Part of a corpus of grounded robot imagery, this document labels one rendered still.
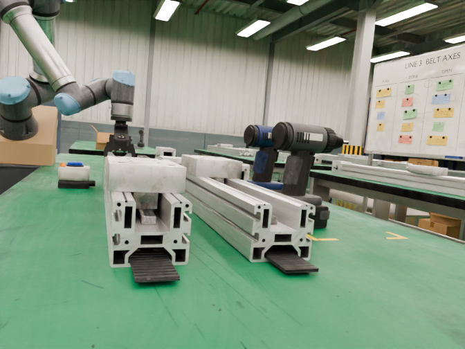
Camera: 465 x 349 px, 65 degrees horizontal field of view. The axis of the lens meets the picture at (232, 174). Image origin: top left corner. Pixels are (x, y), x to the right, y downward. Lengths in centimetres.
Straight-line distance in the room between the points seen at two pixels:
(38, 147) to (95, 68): 1065
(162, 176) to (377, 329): 34
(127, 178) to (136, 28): 1222
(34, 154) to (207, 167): 107
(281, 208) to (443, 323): 27
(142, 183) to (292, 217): 23
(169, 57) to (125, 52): 136
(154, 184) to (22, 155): 126
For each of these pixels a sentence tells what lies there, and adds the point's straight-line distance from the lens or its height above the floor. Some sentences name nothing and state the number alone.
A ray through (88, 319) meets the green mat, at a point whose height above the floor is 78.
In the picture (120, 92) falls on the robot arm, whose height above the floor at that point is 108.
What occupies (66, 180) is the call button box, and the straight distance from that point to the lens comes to 112.
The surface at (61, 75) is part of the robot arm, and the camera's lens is 134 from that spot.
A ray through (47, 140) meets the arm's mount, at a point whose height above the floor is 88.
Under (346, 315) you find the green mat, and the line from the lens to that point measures 42.
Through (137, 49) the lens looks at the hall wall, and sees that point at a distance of 1255.
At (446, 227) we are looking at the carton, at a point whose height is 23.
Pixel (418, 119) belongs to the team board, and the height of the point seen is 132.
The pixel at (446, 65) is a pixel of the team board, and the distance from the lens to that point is 394.
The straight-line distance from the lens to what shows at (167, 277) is 44.
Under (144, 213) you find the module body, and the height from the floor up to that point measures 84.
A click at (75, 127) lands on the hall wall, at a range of 1221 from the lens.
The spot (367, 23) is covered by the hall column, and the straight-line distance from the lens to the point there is 958.
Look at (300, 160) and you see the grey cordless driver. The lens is 77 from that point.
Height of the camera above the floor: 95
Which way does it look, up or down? 5 degrees down
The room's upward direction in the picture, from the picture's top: 5 degrees clockwise
